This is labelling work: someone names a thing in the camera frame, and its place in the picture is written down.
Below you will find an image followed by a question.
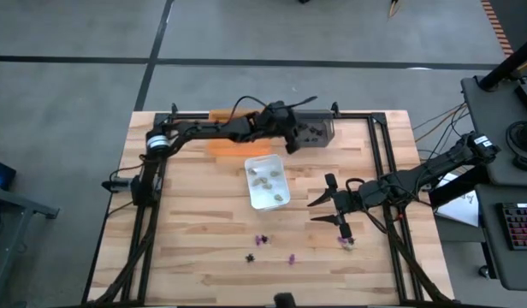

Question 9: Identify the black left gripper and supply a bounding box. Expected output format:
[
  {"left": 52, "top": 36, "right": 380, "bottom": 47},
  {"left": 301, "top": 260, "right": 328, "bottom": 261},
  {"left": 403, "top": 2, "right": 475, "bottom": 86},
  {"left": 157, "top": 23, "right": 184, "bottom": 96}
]
[{"left": 257, "top": 100, "right": 305, "bottom": 155}]

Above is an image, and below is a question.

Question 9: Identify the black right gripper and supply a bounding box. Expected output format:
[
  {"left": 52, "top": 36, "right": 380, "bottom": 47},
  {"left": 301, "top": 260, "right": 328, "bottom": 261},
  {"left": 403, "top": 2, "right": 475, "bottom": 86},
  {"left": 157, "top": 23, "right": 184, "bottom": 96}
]
[{"left": 306, "top": 173, "right": 367, "bottom": 240}]

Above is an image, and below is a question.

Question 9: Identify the grey translucent plastic bin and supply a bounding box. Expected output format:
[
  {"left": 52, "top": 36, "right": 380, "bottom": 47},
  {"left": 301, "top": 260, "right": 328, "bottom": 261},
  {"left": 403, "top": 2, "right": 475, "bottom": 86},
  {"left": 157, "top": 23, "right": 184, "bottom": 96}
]
[{"left": 288, "top": 109, "right": 336, "bottom": 149}]

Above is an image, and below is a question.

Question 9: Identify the orange translucent plastic bin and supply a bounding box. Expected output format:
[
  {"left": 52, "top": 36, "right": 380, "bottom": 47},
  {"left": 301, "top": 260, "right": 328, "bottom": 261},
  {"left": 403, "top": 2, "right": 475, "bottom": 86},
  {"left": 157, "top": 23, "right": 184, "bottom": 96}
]
[{"left": 206, "top": 109, "right": 273, "bottom": 157}]

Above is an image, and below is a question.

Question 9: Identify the white plastic bin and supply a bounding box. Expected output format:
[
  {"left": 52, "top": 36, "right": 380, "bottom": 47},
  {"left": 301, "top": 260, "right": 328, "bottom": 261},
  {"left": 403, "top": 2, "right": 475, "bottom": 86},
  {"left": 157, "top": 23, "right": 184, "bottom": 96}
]
[{"left": 243, "top": 153, "right": 292, "bottom": 213}]

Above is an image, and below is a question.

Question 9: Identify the dark rounded object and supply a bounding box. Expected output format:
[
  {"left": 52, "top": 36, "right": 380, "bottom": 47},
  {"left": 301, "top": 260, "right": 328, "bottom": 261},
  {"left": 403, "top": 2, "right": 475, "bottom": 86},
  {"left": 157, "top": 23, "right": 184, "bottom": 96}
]
[{"left": 273, "top": 292, "right": 298, "bottom": 308}]

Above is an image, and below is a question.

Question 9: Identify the black support bar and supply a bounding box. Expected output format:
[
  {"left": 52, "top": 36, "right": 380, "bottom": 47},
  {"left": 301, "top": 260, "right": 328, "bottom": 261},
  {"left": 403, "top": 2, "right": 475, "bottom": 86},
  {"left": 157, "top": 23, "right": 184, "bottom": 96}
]
[{"left": 429, "top": 164, "right": 491, "bottom": 210}]

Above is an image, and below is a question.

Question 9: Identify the white paper sheet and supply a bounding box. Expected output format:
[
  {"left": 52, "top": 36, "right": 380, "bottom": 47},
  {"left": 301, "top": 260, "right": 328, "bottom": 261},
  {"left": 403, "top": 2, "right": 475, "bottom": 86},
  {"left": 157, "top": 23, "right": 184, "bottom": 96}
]
[{"left": 434, "top": 173, "right": 481, "bottom": 228}]

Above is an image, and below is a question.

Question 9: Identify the dark grey desk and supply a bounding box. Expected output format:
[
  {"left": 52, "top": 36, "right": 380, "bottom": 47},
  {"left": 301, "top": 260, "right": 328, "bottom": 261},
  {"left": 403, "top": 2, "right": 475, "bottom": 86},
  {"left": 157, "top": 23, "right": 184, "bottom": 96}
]
[
  {"left": 460, "top": 74, "right": 527, "bottom": 188},
  {"left": 477, "top": 184, "right": 527, "bottom": 293}
]

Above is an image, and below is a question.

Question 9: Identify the black backlit keyboard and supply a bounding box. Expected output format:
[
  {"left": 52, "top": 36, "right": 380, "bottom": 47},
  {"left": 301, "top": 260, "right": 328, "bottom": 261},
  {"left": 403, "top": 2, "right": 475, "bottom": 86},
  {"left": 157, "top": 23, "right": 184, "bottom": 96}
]
[{"left": 498, "top": 203, "right": 527, "bottom": 252}]

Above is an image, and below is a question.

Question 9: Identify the black round monitor base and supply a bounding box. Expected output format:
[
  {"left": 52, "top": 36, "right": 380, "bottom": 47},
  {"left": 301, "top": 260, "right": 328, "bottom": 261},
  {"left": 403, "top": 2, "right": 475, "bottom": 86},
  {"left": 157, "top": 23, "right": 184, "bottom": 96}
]
[{"left": 505, "top": 121, "right": 527, "bottom": 172}]

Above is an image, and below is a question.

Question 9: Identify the orange striped edge strip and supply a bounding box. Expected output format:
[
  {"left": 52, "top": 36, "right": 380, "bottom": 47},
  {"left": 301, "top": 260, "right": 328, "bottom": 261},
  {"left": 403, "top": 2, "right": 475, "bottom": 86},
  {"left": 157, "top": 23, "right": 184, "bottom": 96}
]
[{"left": 480, "top": 0, "right": 515, "bottom": 58}]

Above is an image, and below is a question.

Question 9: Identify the grey metal cart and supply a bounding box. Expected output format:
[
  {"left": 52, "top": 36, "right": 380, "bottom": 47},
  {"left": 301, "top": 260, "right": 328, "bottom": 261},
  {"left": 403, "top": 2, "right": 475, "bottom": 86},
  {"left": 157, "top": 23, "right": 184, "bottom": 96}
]
[{"left": 0, "top": 186, "right": 61, "bottom": 308}]

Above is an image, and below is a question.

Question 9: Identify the black box with blue light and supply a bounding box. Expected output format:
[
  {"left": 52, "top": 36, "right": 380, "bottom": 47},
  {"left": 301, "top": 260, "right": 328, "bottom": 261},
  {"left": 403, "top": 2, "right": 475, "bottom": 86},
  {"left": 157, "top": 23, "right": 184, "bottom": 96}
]
[{"left": 0, "top": 157, "right": 17, "bottom": 192}]

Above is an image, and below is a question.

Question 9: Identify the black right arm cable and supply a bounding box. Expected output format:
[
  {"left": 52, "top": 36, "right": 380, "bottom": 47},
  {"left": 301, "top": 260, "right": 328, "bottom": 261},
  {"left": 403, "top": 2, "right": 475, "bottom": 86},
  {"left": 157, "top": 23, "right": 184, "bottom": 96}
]
[{"left": 344, "top": 176, "right": 391, "bottom": 235}]

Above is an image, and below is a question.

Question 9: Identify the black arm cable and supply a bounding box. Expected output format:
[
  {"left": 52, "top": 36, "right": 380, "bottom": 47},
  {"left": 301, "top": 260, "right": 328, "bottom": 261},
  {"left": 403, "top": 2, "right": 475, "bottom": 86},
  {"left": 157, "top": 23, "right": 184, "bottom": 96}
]
[
  {"left": 344, "top": 176, "right": 391, "bottom": 235},
  {"left": 227, "top": 95, "right": 319, "bottom": 125}
]

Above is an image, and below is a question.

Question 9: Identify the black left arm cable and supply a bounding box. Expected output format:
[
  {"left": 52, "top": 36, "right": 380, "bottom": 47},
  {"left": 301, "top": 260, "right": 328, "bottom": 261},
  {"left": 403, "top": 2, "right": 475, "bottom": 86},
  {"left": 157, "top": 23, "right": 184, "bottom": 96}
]
[{"left": 227, "top": 95, "right": 319, "bottom": 125}]

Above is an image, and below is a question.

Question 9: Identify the tan floor cable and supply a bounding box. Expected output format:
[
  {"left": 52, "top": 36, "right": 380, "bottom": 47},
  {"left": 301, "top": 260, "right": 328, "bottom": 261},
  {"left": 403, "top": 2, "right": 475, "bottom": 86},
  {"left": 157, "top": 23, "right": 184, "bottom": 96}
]
[{"left": 415, "top": 104, "right": 468, "bottom": 145}]

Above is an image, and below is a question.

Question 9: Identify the black floor cable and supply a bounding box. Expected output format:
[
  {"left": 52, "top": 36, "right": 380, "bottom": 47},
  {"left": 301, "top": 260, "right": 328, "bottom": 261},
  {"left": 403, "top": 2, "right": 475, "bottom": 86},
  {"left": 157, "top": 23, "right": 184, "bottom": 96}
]
[{"left": 417, "top": 104, "right": 472, "bottom": 159}]

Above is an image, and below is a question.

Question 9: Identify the black slanted post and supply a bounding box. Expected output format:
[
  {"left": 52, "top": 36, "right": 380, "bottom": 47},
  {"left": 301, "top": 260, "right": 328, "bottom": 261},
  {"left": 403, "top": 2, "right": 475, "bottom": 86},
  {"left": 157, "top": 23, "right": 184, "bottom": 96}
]
[{"left": 478, "top": 33, "right": 527, "bottom": 92}]

